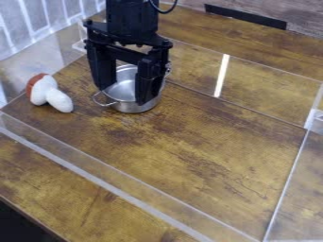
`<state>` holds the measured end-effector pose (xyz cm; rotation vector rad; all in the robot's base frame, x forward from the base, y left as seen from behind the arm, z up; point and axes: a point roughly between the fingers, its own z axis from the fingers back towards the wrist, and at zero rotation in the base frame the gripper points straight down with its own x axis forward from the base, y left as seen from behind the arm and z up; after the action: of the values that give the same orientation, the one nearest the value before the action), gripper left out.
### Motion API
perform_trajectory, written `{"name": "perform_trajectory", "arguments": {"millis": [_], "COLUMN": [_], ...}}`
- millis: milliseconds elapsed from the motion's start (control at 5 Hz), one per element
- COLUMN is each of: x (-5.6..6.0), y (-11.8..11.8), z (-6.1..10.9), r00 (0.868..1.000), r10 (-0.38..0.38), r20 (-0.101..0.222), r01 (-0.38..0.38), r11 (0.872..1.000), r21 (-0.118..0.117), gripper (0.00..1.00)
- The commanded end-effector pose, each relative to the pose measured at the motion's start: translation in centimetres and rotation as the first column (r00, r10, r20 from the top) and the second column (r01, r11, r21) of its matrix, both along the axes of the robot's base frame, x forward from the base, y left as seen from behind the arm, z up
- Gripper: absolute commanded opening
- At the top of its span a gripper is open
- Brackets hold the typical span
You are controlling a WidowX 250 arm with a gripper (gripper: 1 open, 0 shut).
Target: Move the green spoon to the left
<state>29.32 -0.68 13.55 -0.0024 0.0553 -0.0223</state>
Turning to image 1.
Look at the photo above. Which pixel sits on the plush mushroom toy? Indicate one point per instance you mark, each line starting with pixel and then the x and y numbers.
pixel 43 92

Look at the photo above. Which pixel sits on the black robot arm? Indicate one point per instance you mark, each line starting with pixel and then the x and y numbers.
pixel 136 13

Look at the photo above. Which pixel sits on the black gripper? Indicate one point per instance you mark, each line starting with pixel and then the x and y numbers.
pixel 132 44

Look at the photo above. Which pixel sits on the black strip on table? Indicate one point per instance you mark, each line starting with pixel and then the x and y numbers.
pixel 248 17

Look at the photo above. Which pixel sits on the small steel pot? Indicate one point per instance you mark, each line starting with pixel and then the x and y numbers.
pixel 119 95

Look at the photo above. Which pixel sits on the clear acrylic barrier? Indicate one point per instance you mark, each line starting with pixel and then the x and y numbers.
pixel 219 166

